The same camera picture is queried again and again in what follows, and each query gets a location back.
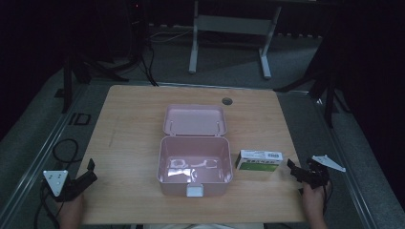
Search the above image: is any person's left hand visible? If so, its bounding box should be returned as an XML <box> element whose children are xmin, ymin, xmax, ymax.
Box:
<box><xmin>57</xmin><ymin>194</ymin><xmax>86</xmax><ymax>229</ymax></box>

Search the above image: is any black metal stand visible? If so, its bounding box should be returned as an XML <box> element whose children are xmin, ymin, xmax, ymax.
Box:
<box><xmin>272</xmin><ymin>18</ymin><xmax>352</xmax><ymax>130</ymax></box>
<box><xmin>53</xmin><ymin>0</ymin><xmax>160</xmax><ymax>115</ymax></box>

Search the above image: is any pink plastic storage box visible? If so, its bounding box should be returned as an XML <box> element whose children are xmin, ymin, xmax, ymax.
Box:
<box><xmin>156</xmin><ymin>103</ymin><xmax>234</xmax><ymax>198</ymax></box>

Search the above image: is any white cable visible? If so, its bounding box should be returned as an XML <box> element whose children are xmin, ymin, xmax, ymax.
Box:
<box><xmin>148</xmin><ymin>29</ymin><xmax>194</xmax><ymax>44</ymax></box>

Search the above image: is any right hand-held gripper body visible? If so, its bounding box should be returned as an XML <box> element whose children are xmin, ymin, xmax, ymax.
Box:
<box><xmin>301</xmin><ymin>155</ymin><xmax>347</xmax><ymax>191</ymax></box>

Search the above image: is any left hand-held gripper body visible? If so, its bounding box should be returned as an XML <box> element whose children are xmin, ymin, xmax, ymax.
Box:
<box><xmin>42</xmin><ymin>169</ymin><xmax>84</xmax><ymax>203</ymax></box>

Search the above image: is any person's right hand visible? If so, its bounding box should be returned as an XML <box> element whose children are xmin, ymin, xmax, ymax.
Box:
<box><xmin>302</xmin><ymin>181</ymin><xmax>330</xmax><ymax>221</ymax></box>

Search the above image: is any white metal desk frame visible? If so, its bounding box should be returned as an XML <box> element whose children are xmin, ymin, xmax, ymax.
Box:
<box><xmin>188</xmin><ymin>0</ymin><xmax>283</xmax><ymax>80</ymax></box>

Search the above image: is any black cable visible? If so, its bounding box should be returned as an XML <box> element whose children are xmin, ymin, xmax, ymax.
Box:
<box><xmin>322</xmin><ymin>179</ymin><xmax>333</xmax><ymax>216</ymax></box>
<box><xmin>32</xmin><ymin>138</ymin><xmax>80</xmax><ymax>229</ymax></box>

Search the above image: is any person's light clothing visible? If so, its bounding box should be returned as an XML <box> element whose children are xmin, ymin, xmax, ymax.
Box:
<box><xmin>143</xmin><ymin>222</ymin><xmax>266</xmax><ymax>229</ymax></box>

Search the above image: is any white and green medicine box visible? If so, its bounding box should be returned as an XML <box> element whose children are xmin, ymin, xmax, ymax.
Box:
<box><xmin>235</xmin><ymin>149</ymin><xmax>284</xmax><ymax>174</ymax></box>

